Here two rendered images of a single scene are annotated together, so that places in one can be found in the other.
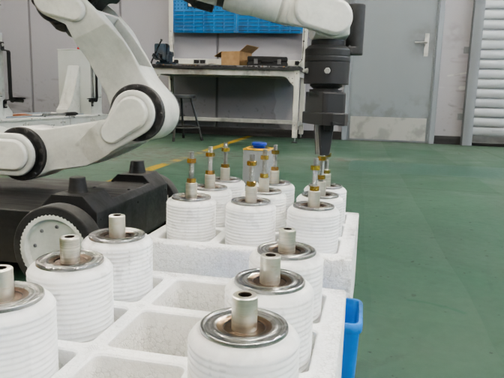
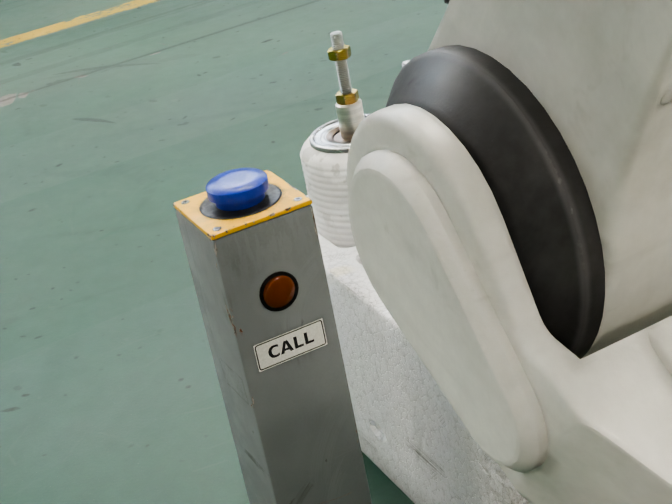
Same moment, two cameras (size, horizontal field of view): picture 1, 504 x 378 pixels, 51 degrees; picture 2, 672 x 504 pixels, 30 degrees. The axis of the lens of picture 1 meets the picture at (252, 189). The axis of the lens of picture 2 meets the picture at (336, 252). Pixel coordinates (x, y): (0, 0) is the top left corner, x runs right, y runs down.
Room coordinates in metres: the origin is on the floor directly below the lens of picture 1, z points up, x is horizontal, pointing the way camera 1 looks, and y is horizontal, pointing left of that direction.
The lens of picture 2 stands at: (1.76, 0.62, 0.63)
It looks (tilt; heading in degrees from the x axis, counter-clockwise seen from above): 26 degrees down; 235
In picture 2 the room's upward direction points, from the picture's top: 11 degrees counter-clockwise
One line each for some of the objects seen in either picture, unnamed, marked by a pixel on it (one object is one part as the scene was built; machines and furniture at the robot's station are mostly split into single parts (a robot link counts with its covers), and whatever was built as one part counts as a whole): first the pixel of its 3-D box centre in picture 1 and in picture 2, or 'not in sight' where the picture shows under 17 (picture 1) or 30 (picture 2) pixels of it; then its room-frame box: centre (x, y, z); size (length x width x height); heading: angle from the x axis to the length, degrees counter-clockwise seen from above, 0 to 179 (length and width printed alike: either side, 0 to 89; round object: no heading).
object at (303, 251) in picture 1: (286, 250); not in sight; (0.65, -0.05, 0.25); 0.08 x 0.08 x 0.01
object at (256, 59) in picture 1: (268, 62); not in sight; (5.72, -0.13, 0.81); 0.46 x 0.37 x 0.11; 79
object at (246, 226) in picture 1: (249, 248); not in sight; (0.97, 0.00, 0.16); 0.10 x 0.10 x 0.18
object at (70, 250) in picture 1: (70, 250); not in sight; (0.59, 0.21, 0.26); 0.02 x 0.02 x 0.03
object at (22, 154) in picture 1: (19, 151); not in sight; (1.46, 0.65, 0.28); 0.21 x 0.20 x 0.13; 79
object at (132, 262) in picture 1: (118, 298); not in sight; (0.70, 0.18, 0.16); 0.10 x 0.10 x 0.18
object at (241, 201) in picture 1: (250, 202); not in sight; (0.97, 0.00, 0.25); 0.08 x 0.08 x 0.01
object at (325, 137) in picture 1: (325, 139); not in sight; (1.05, -0.14, 0.37); 0.03 x 0.02 x 0.06; 110
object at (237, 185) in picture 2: (259, 145); (239, 193); (1.38, -0.02, 0.32); 0.04 x 0.04 x 0.02
